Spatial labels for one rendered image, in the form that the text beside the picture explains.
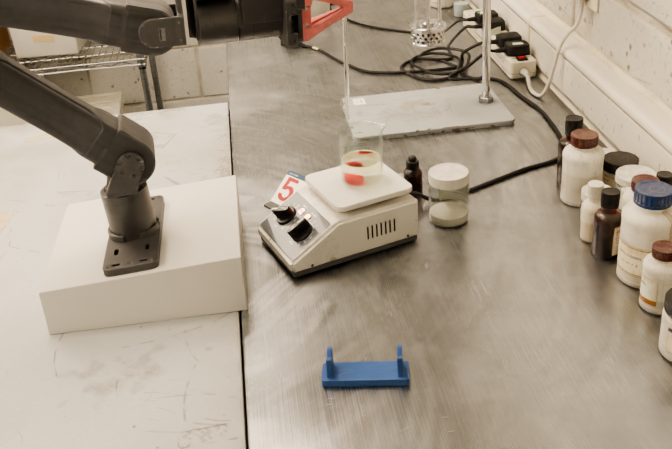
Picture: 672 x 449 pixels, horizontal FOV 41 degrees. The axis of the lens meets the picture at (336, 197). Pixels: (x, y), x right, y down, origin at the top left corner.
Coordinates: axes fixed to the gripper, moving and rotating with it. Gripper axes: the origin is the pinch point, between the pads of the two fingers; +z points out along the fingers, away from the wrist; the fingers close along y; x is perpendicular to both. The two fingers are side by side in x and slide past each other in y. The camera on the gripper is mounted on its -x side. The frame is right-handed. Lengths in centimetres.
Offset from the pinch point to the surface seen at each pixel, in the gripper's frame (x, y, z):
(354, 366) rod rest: 33.5, -30.4, -9.1
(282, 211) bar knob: 28.5, 0.2, -10.1
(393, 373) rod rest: 33.3, -33.2, -5.3
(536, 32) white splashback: 24, 51, 55
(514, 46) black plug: 27, 51, 51
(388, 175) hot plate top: 25.3, -0.1, 5.7
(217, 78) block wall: 95, 246, 16
